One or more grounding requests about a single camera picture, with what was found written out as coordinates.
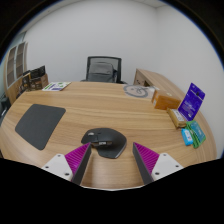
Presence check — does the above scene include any dark grey mouse pad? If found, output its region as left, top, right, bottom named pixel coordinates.
left=14, top=103, right=67, bottom=151

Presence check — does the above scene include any dark grey computer mouse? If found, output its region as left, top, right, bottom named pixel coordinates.
left=80, top=127, right=128, bottom=160

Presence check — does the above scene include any wooden side desk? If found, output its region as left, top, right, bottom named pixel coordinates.
left=133, top=68, right=186, bottom=101

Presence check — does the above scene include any stack of dark boxes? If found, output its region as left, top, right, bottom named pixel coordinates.
left=19, top=65, right=50, bottom=93

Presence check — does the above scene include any orange-brown cardboard box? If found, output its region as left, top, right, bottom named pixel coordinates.
left=151, top=90, right=182, bottom=111

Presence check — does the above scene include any small brown packet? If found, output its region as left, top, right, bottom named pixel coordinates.
left=166, top=108, right=188, bottom=129

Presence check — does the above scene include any wooden shelf unit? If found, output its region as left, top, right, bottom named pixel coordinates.
left=3, top=41, right=29, bottom=106

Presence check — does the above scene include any purple retail package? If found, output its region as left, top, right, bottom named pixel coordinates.
left=177, top=82, right=206, bottom=122

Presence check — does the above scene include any small blue packet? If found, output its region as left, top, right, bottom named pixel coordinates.
left=180, top=128, right=194, bottom=147

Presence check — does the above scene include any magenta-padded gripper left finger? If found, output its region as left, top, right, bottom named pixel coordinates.
left=41, top=142, right=92, bottom=186

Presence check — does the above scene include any grey backpack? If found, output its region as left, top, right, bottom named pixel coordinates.
left=87, top=61, right=116, bottom=83

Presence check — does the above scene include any green and white leaflet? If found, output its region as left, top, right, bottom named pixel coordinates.
left=41, top=81, right=72, bottom=92

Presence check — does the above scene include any black mesh office chair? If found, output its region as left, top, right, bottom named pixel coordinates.
left=80, top=55, right=128, bottom=84

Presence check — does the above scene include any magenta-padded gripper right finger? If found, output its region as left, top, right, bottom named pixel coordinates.
left=132, top=142, right=184, bottom=185

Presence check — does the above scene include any green packet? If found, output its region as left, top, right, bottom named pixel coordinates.
left=185, top=119, right=207, bottom=149

